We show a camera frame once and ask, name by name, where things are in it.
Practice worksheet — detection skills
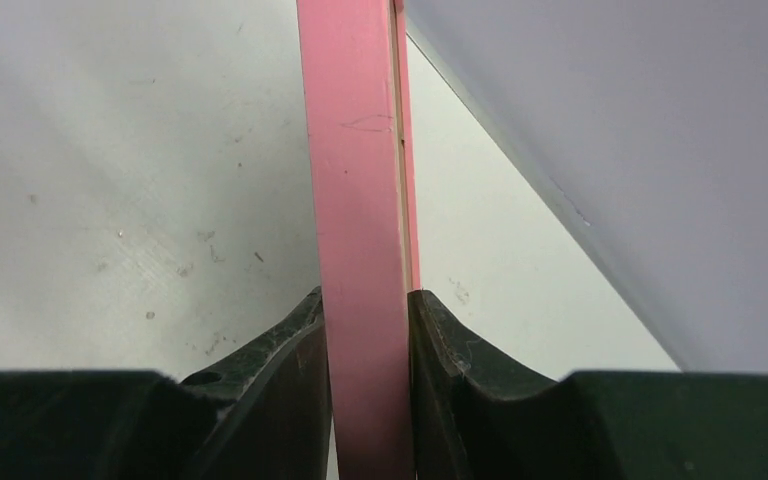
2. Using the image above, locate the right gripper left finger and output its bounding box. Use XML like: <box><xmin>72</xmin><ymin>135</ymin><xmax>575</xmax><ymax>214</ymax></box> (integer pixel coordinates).
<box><xmin>0</xmin><ymin>290</ymin><xmax>332</xmax><ymax>479</ymax></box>

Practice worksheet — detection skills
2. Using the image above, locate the pink picture frame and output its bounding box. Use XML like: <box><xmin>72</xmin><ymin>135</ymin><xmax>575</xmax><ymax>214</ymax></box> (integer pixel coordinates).
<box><xmin>297</xmin><ymin>1</ymin><xmax>415</xmax><ymax>479</ymax></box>

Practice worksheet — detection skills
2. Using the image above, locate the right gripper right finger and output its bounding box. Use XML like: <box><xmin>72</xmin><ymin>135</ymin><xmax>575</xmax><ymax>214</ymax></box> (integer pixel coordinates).
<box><xmin>408</xmin><ymin>290</ymin><xmax>768</xmax><ymax>479</ymax></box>

